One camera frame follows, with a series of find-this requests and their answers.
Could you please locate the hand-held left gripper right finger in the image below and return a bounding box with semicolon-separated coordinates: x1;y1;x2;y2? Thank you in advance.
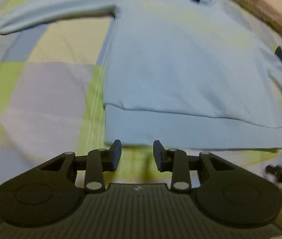
153;141;234;193

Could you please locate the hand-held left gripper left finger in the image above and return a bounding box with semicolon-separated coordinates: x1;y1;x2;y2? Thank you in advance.
40;140;122;193

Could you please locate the light blue sweatshirt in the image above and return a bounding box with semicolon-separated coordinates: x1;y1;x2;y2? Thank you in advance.
0;0;282;151

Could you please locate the checked bed sheet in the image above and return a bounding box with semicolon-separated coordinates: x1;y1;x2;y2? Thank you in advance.
0;0;282;195

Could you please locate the pink pillow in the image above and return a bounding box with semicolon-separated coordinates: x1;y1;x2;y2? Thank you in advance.
204;0;282;44

